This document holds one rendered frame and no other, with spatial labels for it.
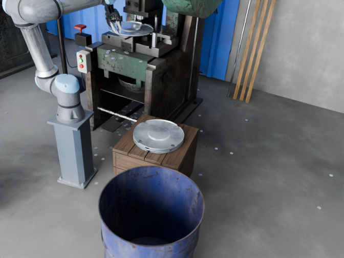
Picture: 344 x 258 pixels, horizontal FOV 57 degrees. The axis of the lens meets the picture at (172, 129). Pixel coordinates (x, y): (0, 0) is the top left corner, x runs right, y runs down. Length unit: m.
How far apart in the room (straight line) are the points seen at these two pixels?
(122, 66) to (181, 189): 1.02
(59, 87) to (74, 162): 0.46
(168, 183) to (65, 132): 0.66
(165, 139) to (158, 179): 0.35
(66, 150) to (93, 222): 0.43
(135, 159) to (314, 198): 1.17
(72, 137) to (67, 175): 0.31
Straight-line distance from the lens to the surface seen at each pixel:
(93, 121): 2.47
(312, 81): 3.27
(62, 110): 1.78
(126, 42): 2.16
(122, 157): 1.76
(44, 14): 1.55
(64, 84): 1.71
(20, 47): 3.61
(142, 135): 1.80
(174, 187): 1.49
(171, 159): 1.69
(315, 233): 2.05
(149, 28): 2.20
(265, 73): 3.30
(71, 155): 1.91
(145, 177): 1.48
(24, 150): 2.41
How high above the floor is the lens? 1.43
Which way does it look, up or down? 34 degrees down
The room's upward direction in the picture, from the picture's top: 5 degrees clockwise
